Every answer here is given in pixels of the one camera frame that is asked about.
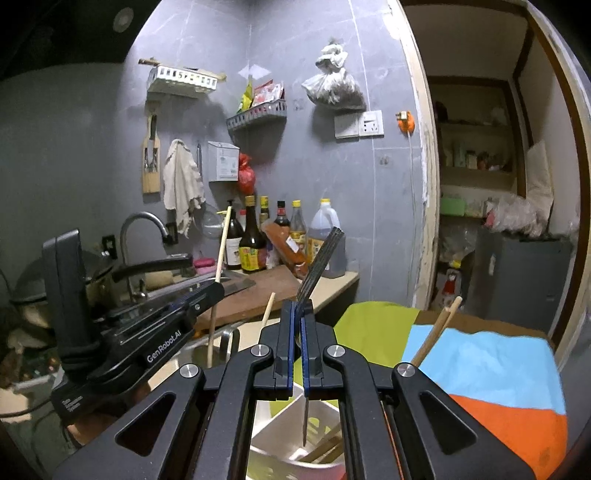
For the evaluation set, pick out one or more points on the wooden knife holder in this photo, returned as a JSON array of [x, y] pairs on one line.
[[151, 157]]

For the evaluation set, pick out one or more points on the clear bottle yellow cap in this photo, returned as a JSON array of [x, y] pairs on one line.
[[298, 226]]

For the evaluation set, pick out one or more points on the red white bottle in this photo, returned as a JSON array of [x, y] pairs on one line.
[[452, 279]]

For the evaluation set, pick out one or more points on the green box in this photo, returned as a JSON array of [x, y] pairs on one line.
[[452, 206]]

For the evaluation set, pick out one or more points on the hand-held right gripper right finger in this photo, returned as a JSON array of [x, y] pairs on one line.
[[307, 364]]

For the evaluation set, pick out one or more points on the red-brown sauce pouch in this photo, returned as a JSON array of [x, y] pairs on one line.
[[286, 244]]

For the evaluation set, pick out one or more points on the wall socket panel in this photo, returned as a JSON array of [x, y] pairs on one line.
[[360, 124]]

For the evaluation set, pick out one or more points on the seasoning packets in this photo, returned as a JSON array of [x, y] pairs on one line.
[[265, 94]]

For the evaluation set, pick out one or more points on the stainless steel utensil holder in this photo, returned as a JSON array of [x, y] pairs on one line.
[[229, 346]]

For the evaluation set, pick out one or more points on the grey cabinet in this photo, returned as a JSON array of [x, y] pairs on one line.
[[521, 281]]

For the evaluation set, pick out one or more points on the dark bottle red black cap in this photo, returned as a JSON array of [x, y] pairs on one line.
[[282, 214]]

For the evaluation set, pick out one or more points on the stainless steel sink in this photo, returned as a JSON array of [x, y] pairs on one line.
[[233, 275]]

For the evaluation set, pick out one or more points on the white wall box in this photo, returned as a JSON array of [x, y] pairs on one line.
[[223, 161]]

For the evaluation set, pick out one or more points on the white pillow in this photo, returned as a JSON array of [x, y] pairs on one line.
[[541, 180]]

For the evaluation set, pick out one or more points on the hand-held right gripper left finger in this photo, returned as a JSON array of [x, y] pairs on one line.
[[289, 360]]

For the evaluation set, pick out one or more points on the crumpled clear plastic bag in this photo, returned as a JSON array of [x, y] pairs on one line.
[[519, 217]]

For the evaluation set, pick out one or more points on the slim bottle yellow cap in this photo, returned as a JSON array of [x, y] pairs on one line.
[[264, 212]]

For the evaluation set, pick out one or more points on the curved steel faucet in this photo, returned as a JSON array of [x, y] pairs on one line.
[[138, 221]]

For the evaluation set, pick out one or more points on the dark bottle white label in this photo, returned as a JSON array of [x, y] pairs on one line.
[[233, 244]]

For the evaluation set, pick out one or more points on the white hanging cloth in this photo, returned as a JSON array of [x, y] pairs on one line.
[[182, 184]]

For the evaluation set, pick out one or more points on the dark pan with lid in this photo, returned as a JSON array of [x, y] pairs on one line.
[[32, 290]]

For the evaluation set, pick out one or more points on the white utensil holder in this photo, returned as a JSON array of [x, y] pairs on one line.
[[277, 429]]

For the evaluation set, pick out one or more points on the hanging clear plastic bag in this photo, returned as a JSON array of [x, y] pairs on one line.
[[332, 87]]

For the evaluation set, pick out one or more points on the dark chopsticks bundle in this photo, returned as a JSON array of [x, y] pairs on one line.
[[323, 263]]

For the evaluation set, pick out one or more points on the grey wall shelf basket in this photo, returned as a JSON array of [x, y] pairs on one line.
[[258, 115]]

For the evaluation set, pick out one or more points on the wooden cutting board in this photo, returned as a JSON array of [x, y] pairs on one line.
[[272, 286]]

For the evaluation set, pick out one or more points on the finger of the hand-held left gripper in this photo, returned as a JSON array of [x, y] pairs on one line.
[[198, 297]]

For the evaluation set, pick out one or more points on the black wall outlet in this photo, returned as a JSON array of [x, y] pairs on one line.
[[108, 244]]

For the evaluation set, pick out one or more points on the red plastic bag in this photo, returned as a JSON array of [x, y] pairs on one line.
[[246, 175]]

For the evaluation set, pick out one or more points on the large oil jug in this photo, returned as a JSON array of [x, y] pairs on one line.
[[330, 240]]

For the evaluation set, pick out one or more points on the round ceiling light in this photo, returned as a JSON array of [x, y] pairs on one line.
[[123, 19]]

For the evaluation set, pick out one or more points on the colourful patchwork cloth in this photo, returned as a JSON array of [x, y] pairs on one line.
[[485, 369]]

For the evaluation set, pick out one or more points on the wooden door frame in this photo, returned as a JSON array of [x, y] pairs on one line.
[[420, 161]]

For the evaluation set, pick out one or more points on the storage shelf unit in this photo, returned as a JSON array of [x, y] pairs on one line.
[[475, 175]]

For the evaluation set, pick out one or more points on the pink sponge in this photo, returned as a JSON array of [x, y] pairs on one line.
[[204, 263]]

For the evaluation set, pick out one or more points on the white slotted wall basket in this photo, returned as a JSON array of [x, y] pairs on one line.
[[184, 81]]

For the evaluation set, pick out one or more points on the light wooden chopstick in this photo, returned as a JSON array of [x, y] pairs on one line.
[[436, 330], [222, 249], [429, 334], [323, 450], [268, 311]]

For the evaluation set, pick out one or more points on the tall dark bottle yellow label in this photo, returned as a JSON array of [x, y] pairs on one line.
[[251, 244]]

